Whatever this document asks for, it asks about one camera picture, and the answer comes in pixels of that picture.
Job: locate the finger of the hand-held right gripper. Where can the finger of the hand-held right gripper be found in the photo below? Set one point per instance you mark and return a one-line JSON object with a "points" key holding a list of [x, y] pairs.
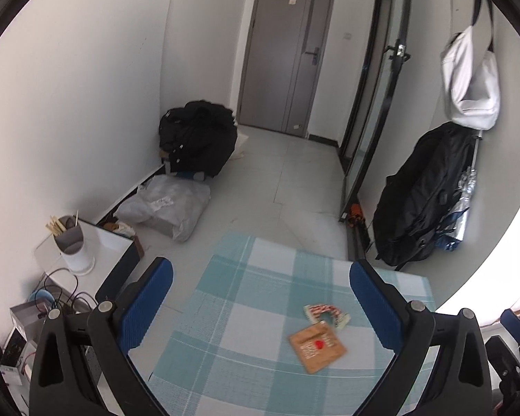
{"points": [[513, 325]]}

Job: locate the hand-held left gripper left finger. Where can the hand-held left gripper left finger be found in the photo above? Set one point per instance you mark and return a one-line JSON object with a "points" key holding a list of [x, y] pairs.
{"points": [[149, 307]]}

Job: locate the blue bowl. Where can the blue bowl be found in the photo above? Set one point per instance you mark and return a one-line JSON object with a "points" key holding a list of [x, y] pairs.
{"points": [[41, 300]]}

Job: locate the orange and black tool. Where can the orange and black tool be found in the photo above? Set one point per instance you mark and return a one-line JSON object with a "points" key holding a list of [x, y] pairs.
{"points": [[355, 213]]}

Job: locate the silver folding umbrella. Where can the silver folding umbrella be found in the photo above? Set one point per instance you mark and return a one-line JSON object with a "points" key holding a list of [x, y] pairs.
{"points": [[463, 208]]}

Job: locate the grey plastic parcel bag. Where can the grey plastic parcel bag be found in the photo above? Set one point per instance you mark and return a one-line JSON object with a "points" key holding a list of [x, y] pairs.
{"points": [[169, 203]]}

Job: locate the white box with black side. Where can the white box with black side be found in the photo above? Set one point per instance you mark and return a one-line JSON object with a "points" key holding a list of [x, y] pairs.
{"points": [[108, 242]]}

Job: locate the white hanging bag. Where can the white hanging bag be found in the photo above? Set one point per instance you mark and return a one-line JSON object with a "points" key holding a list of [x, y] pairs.
{"points": [[472, 95]]}

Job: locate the bundle of wooden chopsticks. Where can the bundle of wooden chopsticks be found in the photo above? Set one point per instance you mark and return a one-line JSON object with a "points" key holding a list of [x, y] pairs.
{"points": [[56, 225]]}

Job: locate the bright window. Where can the bright window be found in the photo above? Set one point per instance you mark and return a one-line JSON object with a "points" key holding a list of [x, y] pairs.
{"points": [[494, 277]]}

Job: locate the pile of black bags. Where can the pile of black bags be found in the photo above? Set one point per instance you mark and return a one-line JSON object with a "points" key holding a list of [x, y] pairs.
{"points": [[199, 138]]}

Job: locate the teal checked tablecloth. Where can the teal checked tablecloth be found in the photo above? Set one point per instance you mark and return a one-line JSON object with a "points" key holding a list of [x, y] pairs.
{"points": [[251, 312]]}

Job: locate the grey and white utensil holder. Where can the grey and white utensil holder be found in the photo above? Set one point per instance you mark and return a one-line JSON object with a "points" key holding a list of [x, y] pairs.
{"points": [[76, 251]]}

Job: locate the black framed glass door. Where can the black framed glass door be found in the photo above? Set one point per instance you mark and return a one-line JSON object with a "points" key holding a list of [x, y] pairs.
{"points": [[375, 117]]}

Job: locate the grey entrance door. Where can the grey entrance door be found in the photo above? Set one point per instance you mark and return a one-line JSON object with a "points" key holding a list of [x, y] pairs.
{"points": [[273, 52]]}

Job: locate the grey cardboard box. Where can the grey cardboard box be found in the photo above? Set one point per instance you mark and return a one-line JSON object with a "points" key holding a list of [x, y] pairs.
{"points": [[26, 318]]}

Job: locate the black hanging backpack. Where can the black hanging backpack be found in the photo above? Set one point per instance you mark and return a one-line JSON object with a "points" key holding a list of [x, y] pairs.
{"points": [[416, 199]]}

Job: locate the brown packet with red dot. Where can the brown packet with red dot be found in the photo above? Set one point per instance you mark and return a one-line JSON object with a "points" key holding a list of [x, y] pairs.
{"points": [[318, 349]]}

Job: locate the white cloth bag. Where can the white cloth bag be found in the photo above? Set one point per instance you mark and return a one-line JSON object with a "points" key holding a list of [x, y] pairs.
{"points": [[242, 145]]}

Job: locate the red patterned snack wrapper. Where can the red patterned snack wrapper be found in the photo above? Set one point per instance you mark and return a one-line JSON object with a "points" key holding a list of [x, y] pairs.
{"points": [[325, 312]]}

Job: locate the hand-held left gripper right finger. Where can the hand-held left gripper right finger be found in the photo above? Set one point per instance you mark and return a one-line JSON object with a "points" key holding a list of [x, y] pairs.
{"points": [[375, 307]]}

